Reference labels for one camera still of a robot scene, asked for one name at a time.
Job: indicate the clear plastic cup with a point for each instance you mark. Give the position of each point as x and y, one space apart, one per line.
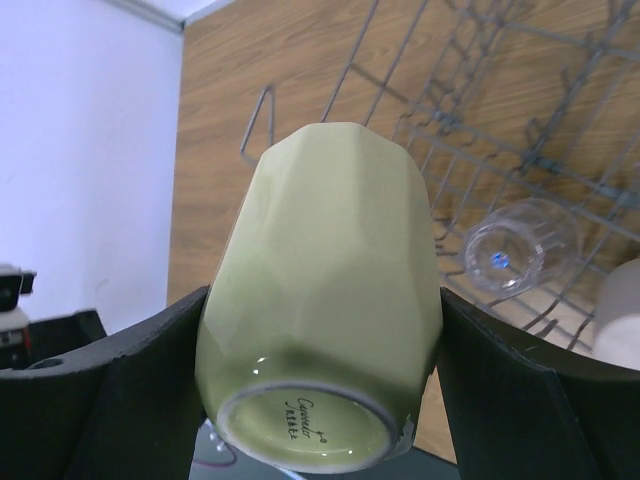
520 246

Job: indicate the beige plastic cup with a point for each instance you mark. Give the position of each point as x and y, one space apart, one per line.
616 317

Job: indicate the yellow mug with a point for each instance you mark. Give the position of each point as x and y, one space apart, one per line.
321 327

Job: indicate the left aluminium frame post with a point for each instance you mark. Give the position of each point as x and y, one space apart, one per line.
156 15

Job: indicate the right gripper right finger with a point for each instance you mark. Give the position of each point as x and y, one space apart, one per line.
519 407

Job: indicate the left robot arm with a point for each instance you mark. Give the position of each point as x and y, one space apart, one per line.
54 336

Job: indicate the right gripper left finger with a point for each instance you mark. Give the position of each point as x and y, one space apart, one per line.
123 407

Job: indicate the grey wire dish rack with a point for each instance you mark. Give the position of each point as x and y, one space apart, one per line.
500 101

